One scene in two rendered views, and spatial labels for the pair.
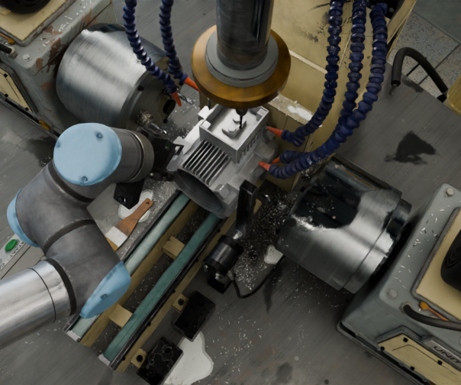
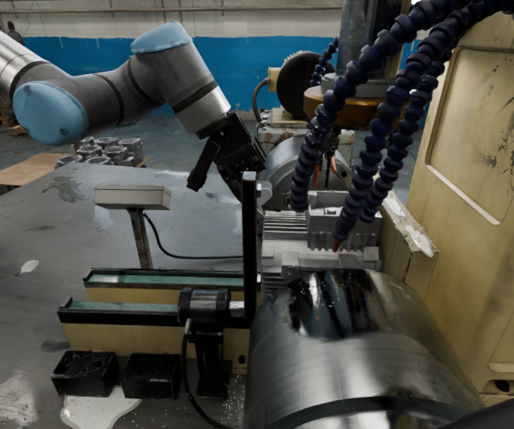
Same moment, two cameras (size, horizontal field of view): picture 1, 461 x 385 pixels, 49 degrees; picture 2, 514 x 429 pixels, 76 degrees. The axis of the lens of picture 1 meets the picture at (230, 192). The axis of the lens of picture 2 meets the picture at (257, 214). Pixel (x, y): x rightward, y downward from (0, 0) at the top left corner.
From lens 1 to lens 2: 0.79 m
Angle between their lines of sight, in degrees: 53
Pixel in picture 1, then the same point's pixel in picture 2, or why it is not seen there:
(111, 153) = (162, 31)
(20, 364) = (70, 288)
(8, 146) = (234, 214)
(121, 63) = not seen: hidden behind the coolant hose
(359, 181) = (414, 323)
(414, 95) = not seen: outside the picture
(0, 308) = not seen: outside the picture
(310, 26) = (492, 141)
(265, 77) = (363, 90)
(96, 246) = (86, 84)
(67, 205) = (121, 75)
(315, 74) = (476, 224)
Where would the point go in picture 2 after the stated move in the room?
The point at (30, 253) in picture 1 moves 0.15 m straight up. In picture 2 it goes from (131, 194) to (119, 133)
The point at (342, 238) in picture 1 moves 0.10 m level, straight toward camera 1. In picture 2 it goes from (297, 353) to (195, 344)
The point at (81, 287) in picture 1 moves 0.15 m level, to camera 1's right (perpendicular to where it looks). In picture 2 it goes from (32, 76) to (26, 90)
